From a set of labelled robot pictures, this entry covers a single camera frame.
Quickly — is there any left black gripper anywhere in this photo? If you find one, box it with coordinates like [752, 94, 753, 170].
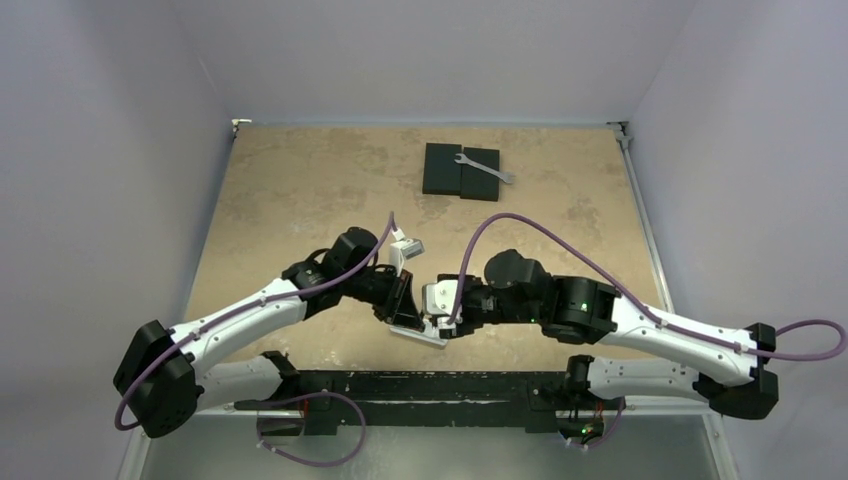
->
[342, 264, 424, 329]

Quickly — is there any white remote control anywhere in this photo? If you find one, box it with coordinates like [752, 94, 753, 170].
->
[389, 318, 458, 348]

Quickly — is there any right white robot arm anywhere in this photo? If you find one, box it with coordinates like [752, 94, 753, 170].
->
[422, 249, 779, 420]

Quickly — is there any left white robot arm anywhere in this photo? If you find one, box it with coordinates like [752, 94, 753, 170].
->
[113, 225, 424, 438]

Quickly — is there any right black foam block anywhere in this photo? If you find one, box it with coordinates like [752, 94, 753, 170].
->
[460, 146, 501, 202]

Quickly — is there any black foam block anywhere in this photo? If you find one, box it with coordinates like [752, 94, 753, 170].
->
[460, 146, 501, 202]
[422, 143, 462, 196]

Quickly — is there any silver wrench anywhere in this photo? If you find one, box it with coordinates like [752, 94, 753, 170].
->
[454, 153, 515, 184]

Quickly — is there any left black foam block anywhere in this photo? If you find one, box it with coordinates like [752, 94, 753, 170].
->
[422, 143, 462, 196]

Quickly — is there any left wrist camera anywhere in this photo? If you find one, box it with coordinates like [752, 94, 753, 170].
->
[389, 229, 425, 275]

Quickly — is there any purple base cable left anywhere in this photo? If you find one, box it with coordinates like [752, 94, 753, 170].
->
[256, 390, 369, 469]

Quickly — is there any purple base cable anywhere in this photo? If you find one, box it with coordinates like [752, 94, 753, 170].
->
[256, 390, 369, 469]
[563, 392, 629, 452]

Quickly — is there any aluminium frame rail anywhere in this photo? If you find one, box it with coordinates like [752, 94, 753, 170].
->
[606, 122, 740, 479]

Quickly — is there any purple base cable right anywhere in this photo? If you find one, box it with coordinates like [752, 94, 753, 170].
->
[563, 392, 629, 452]

